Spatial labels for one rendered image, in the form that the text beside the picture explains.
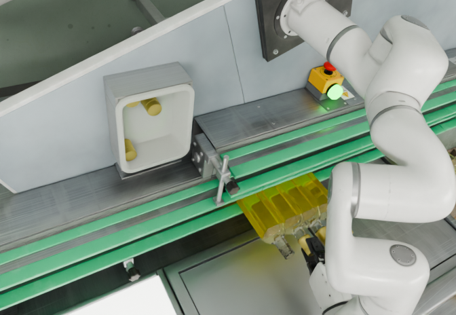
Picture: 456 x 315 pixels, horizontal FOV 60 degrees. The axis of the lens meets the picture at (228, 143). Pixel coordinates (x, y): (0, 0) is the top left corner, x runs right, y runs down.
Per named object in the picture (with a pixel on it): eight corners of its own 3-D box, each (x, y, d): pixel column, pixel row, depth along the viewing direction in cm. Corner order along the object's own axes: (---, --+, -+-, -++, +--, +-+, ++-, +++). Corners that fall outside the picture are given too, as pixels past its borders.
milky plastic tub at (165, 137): (110, 151, 98) (122, 176, 93) (102, 77, 82) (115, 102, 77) (175, 133, 106) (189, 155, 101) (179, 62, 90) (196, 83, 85)
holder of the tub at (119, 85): (112, 163, 102) (123, 186, 98) (102, 75, 83) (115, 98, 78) (174, 146, 109) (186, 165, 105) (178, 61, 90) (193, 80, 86)
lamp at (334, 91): (324, 97, 116) (330, 103, 114) (328, 84, 113) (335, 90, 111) (335, 94, 118) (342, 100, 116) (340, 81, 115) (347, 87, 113)
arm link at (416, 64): (357, 136, 67) (414, 53, 58) (347, 73, 86) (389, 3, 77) (408, 156, 68) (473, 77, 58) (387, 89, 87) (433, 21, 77)
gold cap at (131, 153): (128, 149, 98) (134, 161, 96) (115, 149, 96) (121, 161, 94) (132, 138, 97) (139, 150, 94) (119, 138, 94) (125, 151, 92)
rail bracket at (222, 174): (200, 184, 103) (223, 220, 96) (205, 138, 92) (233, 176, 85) (210, 180, 105) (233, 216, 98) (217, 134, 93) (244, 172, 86)
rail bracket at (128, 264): (110, 247, 104) (127, 292, 96) (108, 233, 99) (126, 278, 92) (125, 242, 106) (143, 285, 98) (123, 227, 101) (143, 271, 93)
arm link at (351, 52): (317, 67, 87) (368, 113, 78) (347, 11, 79) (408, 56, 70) (345, 66, 93) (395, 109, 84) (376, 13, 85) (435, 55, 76)
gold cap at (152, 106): (140, 94, 88) (147, 106, 86) (155, 90, 90) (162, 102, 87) (140, 106, 91) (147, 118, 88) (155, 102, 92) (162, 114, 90)
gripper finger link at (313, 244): (327, 262, 95) (316, 237, 99) (331, 255, 92) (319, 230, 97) (315, 264, 94) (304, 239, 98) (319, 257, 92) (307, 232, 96)
